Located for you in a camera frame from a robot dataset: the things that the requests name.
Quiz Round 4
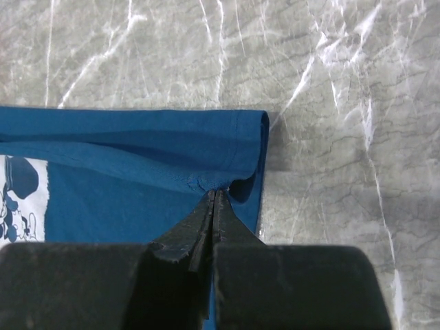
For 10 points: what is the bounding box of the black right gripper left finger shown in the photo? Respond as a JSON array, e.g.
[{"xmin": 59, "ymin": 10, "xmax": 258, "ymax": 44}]
[{"xmin": 1, "ymin": 191, "xmax": 215, "ymax": 329}]

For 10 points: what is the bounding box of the blue t shirt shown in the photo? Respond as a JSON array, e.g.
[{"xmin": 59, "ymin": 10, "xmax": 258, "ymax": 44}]
[{"xmin": 1, "ymin": 107, "xmax": 270, "ymax": 250}]

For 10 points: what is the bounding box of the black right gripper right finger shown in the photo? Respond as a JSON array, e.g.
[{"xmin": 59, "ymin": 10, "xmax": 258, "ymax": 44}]
[{"xmin": 212, "ymin": 190, "xmax": 392, "ymax": 329}]

